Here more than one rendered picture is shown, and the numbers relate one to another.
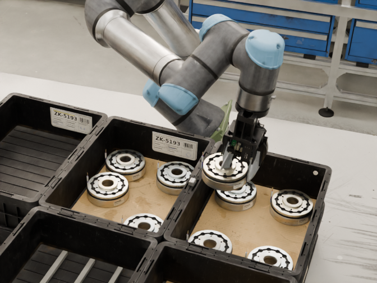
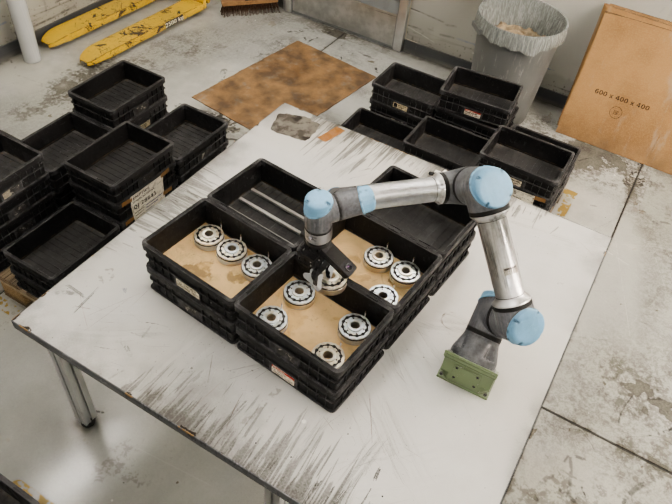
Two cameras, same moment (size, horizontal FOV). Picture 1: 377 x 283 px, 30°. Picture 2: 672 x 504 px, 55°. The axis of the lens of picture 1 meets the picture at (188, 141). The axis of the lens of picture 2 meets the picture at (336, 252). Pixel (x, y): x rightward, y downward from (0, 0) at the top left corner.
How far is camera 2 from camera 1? 2.14 m
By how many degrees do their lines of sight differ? 74
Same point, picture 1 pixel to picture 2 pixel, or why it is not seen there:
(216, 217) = (335, 313)
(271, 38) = (316, 198)
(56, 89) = (573, 290)
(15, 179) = (406, 222)
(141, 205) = (360, 276)
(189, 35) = (495, 278)
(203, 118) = (464, 341)
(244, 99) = not seen: hidden behind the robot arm
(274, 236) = (304, 341)
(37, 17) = not seen: outside the picture
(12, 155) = (434, 223)
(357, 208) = (360, 466)
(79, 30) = not seen: outside the picture
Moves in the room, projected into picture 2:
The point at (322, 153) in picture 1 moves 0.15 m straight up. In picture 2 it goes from (451, 476) to (462, 452)
